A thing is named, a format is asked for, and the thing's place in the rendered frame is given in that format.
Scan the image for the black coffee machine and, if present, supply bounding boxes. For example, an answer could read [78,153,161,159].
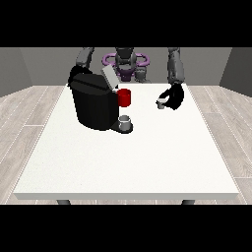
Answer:
[67,72,134,135]

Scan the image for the pale grey machine lid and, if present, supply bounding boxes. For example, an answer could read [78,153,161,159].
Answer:
[100,64,120,90]

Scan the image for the red pod holder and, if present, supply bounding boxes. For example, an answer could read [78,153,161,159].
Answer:
[117,88,132,108]

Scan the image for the grey robot trunk purple rings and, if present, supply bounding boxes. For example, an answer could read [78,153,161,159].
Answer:
[101,47,153,85]

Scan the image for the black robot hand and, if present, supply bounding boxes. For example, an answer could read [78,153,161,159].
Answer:
[156,83,185,111]
[67,64,94,84]

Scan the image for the small grey cup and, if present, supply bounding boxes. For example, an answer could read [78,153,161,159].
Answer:
[118,114,132,131]

